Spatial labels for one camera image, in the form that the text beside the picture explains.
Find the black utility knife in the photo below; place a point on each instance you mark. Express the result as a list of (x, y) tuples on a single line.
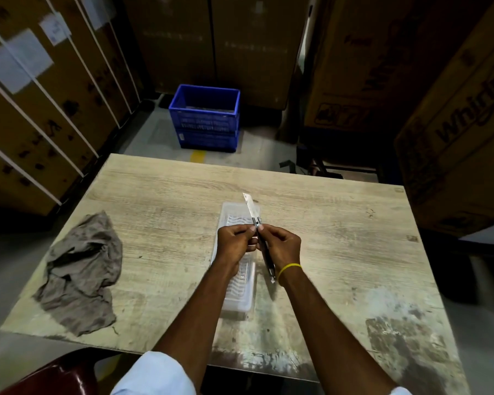
[(256, 217)]

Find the white shirt left sleeve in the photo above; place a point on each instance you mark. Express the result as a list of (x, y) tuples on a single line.
[(154, 376)]

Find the blue plastic crate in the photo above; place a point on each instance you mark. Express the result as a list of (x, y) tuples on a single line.
[(203, 119)]

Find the large white paper label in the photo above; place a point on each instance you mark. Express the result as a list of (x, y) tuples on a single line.
[(16, 59)]

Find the person's right forearm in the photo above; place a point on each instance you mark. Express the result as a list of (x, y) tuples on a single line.
[(333, 337)]

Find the cardboard box with handling symbols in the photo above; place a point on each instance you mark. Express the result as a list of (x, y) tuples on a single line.
[(378, 61)]

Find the small white paper label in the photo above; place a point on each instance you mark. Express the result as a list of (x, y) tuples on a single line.
[(55, 29)]

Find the person's left forearm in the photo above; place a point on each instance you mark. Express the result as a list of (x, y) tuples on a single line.
[(197, 320)]

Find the person's right fingers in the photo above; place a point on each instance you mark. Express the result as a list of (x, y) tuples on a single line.
[(267, 233)]

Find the grey crumpled cloth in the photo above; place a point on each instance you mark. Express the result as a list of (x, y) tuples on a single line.
[(80, 275)]

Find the torn white paper label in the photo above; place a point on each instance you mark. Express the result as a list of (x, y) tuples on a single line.
[(98, 10)]

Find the yellow wristband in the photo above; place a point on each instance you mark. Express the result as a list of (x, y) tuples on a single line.
[(289, 267)]

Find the white shirt right sleeve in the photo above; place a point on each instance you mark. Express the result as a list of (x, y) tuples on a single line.
[(400, 391)]

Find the dark red plastic chair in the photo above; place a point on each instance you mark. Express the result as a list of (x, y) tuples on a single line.
[(53, 374)]

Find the person's left hand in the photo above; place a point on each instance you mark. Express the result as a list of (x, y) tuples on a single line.
[(232, 244)]

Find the plain brown cardboard box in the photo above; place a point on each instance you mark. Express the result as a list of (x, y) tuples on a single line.
[(168, 45), (259, 49)]

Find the clear plastic tray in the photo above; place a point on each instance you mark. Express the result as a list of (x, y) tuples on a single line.
[(243, 287)]

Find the white foam sheet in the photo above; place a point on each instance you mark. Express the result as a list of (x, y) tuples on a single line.
[(488, 232)]

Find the cardboard box with large lettering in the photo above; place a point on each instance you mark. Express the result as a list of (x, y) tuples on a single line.
[(461, 152)]

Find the black metal stand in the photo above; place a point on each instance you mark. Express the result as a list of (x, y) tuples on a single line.
[(313, 168)]

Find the person's right hand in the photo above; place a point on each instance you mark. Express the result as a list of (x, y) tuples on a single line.
[(286, 246)]

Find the white shirt sleeve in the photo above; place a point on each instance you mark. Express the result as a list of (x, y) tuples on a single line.
[(154, 376), (400, 391)]

